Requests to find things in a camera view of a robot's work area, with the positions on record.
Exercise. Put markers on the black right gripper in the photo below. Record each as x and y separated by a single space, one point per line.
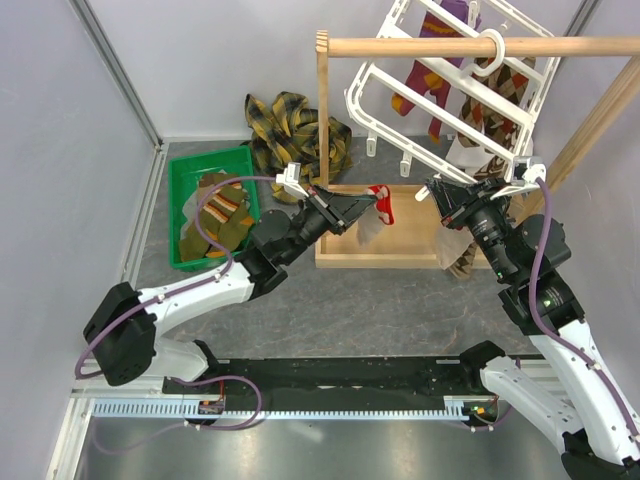
459 201

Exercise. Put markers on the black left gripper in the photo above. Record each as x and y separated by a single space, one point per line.
339 221

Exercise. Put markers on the beige red snowman sock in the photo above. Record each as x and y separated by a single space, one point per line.
377 217

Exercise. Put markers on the red white snowman sock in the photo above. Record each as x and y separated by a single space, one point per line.
450 245

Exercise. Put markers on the beige brown argyle sock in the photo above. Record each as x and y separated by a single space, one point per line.
462 267

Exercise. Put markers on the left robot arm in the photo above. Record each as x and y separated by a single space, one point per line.
125 335

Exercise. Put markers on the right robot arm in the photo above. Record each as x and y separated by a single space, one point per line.
595 430

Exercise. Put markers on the wooden hanger stand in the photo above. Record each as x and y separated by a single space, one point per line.
409 242

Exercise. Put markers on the white plastic sock hanger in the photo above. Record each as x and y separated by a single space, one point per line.
471 118

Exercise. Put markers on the brown white striped sock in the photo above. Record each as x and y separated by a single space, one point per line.
495 168

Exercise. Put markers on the yellow plaid cloth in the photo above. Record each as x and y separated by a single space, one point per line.
288 130

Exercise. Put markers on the olive brown patterned sock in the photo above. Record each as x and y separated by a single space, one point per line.
225 218

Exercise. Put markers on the maroon orange sock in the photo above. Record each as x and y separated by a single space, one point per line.
422 81

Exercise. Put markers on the green plastic bin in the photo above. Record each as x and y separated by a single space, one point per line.
190 178

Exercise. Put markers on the purple striped sock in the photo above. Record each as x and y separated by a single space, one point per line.
448 19

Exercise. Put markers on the aluminium corner profile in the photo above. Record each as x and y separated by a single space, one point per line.
108 54

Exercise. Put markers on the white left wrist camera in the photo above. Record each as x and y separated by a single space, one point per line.
289 180

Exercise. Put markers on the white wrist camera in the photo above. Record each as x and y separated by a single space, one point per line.
521 176
289 180

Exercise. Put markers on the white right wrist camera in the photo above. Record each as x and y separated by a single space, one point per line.
521 176

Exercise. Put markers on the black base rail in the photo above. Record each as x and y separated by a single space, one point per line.
418 381

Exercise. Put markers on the white slotted cable duct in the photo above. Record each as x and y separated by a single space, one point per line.
194 409

